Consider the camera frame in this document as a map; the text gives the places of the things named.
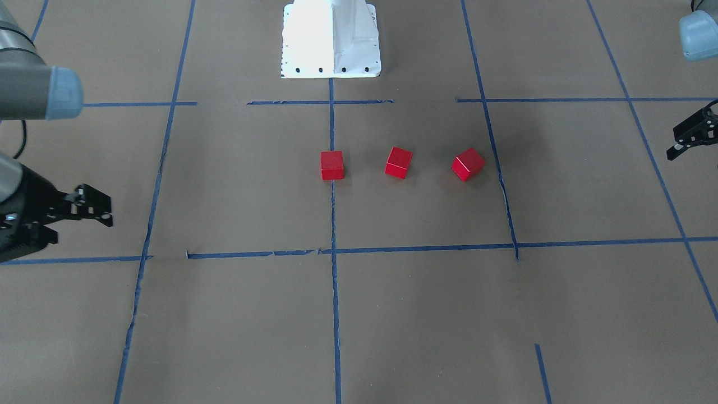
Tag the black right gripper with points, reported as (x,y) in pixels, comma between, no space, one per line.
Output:
(35,197)

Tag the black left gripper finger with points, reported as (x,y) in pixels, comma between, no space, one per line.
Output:
(700,129)

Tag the red block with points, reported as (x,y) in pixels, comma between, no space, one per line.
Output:
(468,164)
(398,162)
(332,165)

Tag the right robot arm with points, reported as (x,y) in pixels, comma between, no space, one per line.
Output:
(33,90)

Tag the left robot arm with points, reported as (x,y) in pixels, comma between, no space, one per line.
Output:
(698,36)

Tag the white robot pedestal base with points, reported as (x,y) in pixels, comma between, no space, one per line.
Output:
(329,39)

